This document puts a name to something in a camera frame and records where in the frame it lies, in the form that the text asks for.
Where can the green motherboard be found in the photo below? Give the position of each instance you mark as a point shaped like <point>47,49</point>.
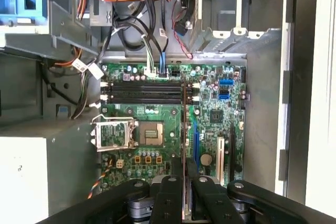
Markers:
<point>223,127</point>

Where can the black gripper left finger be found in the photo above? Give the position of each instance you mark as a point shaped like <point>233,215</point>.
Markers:
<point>168,203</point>

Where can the RAM stick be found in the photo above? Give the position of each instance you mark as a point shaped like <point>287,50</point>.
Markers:
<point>185,119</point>

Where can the blue expansion slot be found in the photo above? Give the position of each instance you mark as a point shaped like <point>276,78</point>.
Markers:
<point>195,142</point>

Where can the grey power supply unit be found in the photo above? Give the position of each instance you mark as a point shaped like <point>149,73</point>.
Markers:
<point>73,176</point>

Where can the white expansion slot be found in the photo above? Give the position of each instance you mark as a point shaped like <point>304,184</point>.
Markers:
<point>221,161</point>

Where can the metal socket cover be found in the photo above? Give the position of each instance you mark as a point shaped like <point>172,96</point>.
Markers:
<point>115,148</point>

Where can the grey metal disk bay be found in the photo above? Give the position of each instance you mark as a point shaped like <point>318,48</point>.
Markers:
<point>65,24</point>

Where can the black expansion slot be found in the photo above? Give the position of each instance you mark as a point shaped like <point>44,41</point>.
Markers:
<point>232,150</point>

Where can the black RAM slot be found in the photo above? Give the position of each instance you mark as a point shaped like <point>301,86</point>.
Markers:
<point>144,90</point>
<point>144,85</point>
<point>144,101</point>
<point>144,96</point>

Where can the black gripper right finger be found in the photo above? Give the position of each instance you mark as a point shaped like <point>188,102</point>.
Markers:
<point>210,203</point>

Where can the round coin battery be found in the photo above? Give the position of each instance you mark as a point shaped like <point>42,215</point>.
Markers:
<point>206,159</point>

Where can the black PC case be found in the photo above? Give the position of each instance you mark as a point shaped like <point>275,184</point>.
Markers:
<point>262,103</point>

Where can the CPU socket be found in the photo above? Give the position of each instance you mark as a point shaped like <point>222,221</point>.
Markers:
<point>151,133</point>

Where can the square black chipset chip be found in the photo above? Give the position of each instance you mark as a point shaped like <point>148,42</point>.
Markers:
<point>218,117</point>

